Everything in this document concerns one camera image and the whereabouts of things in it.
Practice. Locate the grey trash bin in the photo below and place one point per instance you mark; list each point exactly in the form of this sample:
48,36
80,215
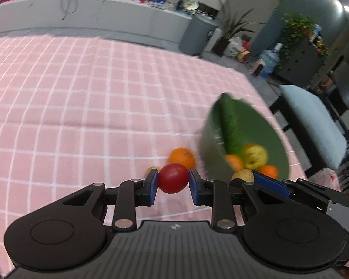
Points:
196,36

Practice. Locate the dark cabinet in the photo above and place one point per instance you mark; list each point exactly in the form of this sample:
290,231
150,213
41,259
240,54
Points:
301,66

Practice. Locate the grey tv console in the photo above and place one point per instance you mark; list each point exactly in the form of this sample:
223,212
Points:
124,20

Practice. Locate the potted long-leaf plant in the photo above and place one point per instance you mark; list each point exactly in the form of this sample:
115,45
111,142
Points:
231,25

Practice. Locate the water jug bottle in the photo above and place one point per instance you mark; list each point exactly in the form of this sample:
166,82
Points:
271,59

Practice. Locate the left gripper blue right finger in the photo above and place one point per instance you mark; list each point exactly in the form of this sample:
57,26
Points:
214,194

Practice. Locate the green cucumber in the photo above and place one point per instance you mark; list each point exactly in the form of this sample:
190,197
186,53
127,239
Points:
229,122

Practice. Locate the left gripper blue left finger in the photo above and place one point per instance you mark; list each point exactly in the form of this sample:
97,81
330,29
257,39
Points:
132,194

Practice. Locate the blue cushioned bench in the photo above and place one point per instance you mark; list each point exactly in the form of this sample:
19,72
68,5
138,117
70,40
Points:
306,115

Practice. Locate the white plastic bag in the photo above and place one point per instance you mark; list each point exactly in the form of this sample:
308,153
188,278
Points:
234,47

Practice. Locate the red tomato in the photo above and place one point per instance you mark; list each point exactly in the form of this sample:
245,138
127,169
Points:
173,178

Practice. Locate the pink checkered tablecloth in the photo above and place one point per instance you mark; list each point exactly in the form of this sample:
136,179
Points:
79,110

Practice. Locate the yellow-green pear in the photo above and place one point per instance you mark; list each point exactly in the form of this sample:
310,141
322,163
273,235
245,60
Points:
254,156

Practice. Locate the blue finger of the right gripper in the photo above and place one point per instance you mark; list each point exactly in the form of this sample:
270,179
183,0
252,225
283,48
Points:
271,184

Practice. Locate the green leafy potted plant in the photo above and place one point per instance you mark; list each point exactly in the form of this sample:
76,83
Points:
296,27

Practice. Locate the green colander bowl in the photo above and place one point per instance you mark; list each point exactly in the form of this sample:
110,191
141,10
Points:
254,129

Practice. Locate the orange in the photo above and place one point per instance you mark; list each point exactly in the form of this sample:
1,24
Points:
270,171
184,157
234,161

